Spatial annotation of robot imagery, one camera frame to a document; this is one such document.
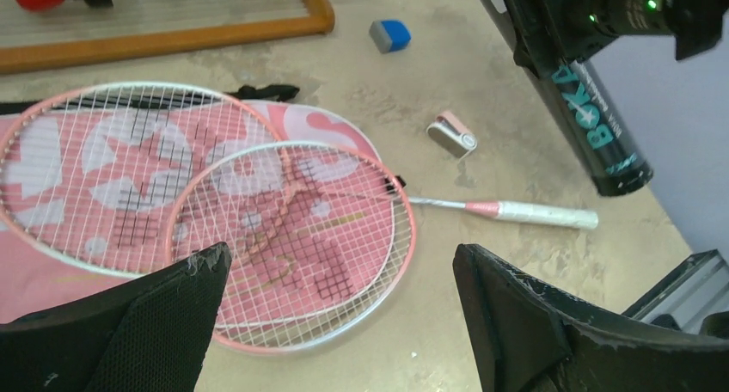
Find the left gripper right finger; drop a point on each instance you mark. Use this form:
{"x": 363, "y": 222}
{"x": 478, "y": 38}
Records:
{"x": 527, "y": 335}

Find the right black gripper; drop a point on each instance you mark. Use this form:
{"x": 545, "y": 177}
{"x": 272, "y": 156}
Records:
{"x": 552, "y": 33}

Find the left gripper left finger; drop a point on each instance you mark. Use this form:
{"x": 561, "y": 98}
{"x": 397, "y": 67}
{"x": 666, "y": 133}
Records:
{"x": 149, "y": 334}

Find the pink racket cover bag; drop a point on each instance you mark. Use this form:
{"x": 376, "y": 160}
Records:
{"x": 126, "y": 178}

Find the black shuttlecock tube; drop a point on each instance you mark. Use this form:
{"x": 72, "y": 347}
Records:
{"x": 592, "y": 125}

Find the pink badminton racket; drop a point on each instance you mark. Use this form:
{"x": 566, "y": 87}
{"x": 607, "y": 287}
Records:
{"x": 90, "y": 177}
{"x": 319, "y": 235}

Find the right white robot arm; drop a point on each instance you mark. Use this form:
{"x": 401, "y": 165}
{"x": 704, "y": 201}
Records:
{"x": 696, "y": 25}

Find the white pink small clip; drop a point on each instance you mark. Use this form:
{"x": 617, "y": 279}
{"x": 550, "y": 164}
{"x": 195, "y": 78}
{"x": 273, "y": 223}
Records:
{"x": 452, "y": 135}

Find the blue grey eraser block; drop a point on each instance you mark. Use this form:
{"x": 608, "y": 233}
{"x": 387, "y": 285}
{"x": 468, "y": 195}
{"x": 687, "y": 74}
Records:
{"x": 389, "y": 35}

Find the wooden three-tier shelf rack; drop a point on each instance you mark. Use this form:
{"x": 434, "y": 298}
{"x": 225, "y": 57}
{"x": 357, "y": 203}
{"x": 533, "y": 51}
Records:
{"x": 74, "y": 34}

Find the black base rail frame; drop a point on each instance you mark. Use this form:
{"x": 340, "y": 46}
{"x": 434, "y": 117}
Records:
{"x": 684, "y": 297}

